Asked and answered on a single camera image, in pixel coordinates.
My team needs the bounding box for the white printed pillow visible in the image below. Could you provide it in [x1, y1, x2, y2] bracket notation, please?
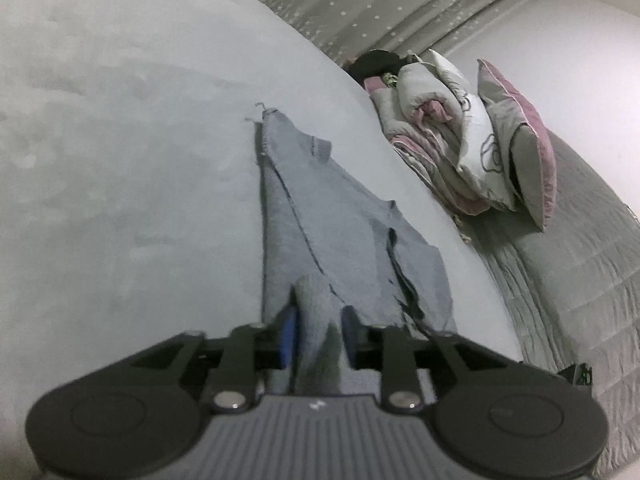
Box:
[425, 49, 518, 211]

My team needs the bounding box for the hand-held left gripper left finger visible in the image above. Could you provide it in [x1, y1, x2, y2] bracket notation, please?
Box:
[132, 305, 301, 413]

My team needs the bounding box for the folded grey pink quilt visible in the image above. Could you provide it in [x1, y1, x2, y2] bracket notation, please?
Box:
[365, 55, 493, 216]

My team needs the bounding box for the dark cloth bundle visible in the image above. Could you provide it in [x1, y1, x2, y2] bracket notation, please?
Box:
[347, 49, 406, 83]

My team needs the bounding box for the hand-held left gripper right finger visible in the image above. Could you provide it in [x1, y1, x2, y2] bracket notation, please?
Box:
[340, 305, 521, 413]

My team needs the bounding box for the grey bed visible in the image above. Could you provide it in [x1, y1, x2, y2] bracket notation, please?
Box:
[0, 0, 526, 461]

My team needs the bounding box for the grey star-print curtain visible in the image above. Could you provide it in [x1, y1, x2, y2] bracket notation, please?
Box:
[200, 0, 556, 68]

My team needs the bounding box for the pink grey pillow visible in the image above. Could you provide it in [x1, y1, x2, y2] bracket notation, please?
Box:
[476, 58, 557, 233]

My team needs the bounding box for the grey quilted blanket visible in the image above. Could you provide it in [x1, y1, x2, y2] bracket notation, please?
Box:
[470, 125, 640, 480]

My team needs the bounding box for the grey knit sweater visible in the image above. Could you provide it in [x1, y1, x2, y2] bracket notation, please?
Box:
[245, 102, 458, 396]

